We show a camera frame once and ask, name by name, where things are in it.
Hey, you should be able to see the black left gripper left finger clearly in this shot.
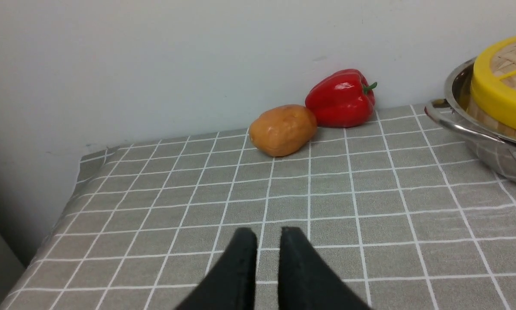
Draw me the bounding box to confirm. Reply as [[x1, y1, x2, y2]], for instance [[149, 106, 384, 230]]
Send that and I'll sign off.
[[176, 227, 258, 310]]

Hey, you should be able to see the brown potato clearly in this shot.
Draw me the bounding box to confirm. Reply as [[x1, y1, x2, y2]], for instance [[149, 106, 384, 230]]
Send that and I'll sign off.
[[249, 105, 318, 158]]

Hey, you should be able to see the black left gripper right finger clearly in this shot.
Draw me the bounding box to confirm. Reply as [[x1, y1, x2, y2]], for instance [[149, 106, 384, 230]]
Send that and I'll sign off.
[[278, 227, 370, 310]]

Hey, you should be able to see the stainless steel pot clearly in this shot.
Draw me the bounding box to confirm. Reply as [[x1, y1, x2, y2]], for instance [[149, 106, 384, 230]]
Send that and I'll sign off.
[[424, 58, 516, 183]]

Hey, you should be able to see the woven bamboo steamer lid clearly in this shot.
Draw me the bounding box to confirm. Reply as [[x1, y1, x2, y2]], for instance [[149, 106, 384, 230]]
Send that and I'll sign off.
[[470, 36, 516, 130]]

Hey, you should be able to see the bamboo steamer basket yellow rim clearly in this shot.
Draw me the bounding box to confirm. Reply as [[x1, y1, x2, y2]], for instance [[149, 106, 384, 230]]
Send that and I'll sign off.
[[466, 98, 516, 140]]

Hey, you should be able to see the grey checked tablecloth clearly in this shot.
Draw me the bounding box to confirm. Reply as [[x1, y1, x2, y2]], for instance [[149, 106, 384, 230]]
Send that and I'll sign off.
[[0, 106, 516, 310]]

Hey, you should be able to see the red bell pepper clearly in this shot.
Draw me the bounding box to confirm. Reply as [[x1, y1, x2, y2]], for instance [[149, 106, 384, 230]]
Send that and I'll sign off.
[[305, 69, 377, 129]]

